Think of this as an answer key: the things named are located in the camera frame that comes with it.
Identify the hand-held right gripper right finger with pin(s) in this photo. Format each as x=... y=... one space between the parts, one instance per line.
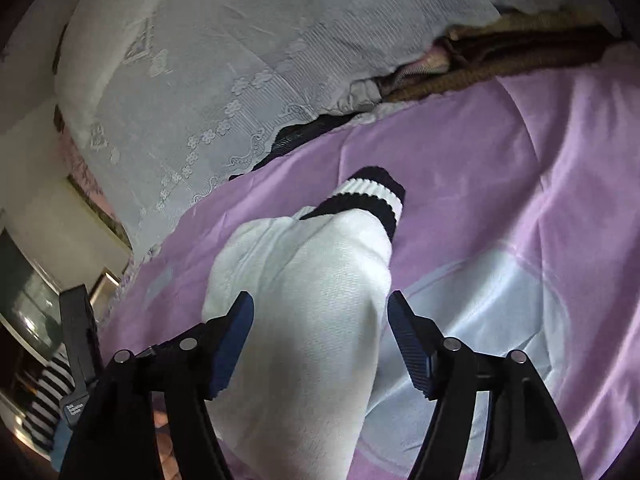
x=407 y=345

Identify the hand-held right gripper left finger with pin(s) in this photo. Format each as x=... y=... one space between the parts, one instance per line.
x=232 y=345

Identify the white sweater with black stripes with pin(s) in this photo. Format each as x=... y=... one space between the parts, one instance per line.
x=310 y=285

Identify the person's left forearm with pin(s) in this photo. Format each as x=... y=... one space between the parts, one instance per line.
x=47 y=400

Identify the dark glass window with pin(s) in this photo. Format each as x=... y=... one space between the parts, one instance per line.
x=25 y=285

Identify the blue jeans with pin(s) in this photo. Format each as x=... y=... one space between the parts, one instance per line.
x=60 y=440

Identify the pink floral panel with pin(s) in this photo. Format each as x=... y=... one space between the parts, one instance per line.
x=85 y=170

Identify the purple bedsheet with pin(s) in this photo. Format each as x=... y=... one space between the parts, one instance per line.
x=475 y=160

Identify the dark cloth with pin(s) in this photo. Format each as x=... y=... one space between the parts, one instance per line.
x=300 y=135

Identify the grey cloth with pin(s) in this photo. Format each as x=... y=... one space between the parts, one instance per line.
x=362 y=92

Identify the pink floral cloth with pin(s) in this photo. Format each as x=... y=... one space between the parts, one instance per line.
x=430 y=62

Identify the white lace cloth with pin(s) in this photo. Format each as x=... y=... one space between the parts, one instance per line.
x=225 y=60

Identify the brown woven mat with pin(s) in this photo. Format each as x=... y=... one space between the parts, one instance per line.
x=500 y=55

